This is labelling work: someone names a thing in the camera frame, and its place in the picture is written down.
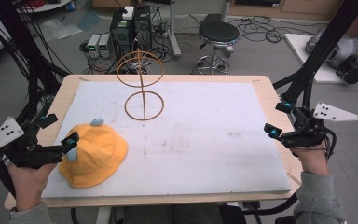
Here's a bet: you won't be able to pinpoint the white foam mat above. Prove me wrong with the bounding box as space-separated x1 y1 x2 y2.
41 80 293 200

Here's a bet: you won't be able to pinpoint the yellow hat with blue ears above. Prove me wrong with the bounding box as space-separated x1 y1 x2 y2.
58 117 130 189

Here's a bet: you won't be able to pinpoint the black round stool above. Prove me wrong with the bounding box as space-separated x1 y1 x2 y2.
196 20 241 76

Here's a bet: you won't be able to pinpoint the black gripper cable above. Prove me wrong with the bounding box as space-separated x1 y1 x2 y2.
322 128 338 161

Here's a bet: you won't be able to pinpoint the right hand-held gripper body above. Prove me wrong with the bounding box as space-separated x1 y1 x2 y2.
281 101 358 149

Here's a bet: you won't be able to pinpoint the clear plastic sheet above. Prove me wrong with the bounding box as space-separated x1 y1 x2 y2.
39 18 84 42

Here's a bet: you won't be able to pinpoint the black hose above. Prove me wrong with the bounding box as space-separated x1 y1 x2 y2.
241 191 300 217

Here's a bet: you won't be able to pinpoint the white round table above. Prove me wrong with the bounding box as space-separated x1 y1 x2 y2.
14 0 73 14

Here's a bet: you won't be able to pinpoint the white floor board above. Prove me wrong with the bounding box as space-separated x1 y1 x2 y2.
283 33 358 85

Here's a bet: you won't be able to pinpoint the white box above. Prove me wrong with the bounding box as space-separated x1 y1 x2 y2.
121 6 135 21

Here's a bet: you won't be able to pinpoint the black device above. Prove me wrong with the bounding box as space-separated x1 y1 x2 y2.
335 54 358 85

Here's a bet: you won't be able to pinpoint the person's left hand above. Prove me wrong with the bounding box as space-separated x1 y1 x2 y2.
7 161 59 213

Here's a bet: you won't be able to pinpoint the grey power supply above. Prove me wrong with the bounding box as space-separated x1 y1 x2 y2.
98 33 114 59
86 33 103 59

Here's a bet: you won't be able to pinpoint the white desk leg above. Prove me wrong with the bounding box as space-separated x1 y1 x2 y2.
167 0 184 61

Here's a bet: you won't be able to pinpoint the brown wire hat stand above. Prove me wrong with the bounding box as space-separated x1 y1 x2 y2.
116 48 166 122

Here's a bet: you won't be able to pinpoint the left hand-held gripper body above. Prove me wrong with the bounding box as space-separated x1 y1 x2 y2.
0 116 66 170

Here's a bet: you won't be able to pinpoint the silver rounded device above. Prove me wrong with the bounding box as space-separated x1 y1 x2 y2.
305 28 358 70

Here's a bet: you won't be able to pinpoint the black computer tower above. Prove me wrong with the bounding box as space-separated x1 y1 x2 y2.
109 9 135 61
132 5 153 51

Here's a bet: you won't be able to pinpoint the black floor cables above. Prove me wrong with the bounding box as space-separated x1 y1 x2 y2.
227 14 323 45

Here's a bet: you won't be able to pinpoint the person's right hand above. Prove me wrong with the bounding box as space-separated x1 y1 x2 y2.
291 140 329 175

